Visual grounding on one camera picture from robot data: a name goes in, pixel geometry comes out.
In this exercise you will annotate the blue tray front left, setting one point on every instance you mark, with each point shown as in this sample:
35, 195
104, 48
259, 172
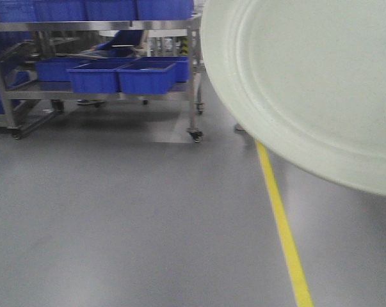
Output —
96, 77

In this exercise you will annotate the person in blue clothes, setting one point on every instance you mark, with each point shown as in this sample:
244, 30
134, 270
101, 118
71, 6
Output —
125, 43

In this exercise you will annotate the steel trolley with wheels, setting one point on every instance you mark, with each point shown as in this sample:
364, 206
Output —
33, 103

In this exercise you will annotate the blue tray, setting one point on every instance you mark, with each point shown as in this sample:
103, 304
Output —
181, 65
55, 69
146, 77
96, 77

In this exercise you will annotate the blue tray back right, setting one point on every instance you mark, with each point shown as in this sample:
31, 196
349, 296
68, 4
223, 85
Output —
181, 65

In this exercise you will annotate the blue tray back left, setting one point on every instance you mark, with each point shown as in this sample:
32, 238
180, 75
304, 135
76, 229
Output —
55, 69

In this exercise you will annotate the pale green plate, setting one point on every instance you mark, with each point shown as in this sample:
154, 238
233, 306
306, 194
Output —
307, 79

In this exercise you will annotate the blue tray front right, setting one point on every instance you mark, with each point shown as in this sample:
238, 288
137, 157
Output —
146, 77

